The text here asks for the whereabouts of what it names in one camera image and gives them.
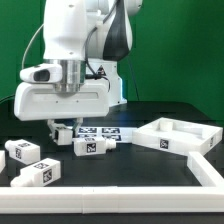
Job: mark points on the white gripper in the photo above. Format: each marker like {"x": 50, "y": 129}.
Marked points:
{"x": 42, "y": 102}

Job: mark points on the white square tabletop part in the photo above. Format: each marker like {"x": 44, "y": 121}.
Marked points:
{"x": 176, "y": 136}

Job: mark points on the white paper with tags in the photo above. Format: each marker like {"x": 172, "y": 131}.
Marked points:
{"x": 120, "y": 134}

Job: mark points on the white L-shaped fence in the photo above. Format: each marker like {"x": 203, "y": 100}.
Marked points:
{"x": 207, "y": 197}

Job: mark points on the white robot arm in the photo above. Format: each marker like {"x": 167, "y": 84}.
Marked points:
{"x": 84, "y": 40}

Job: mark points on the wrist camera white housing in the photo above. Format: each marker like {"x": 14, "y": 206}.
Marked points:
{"x": 42, "y": 73}

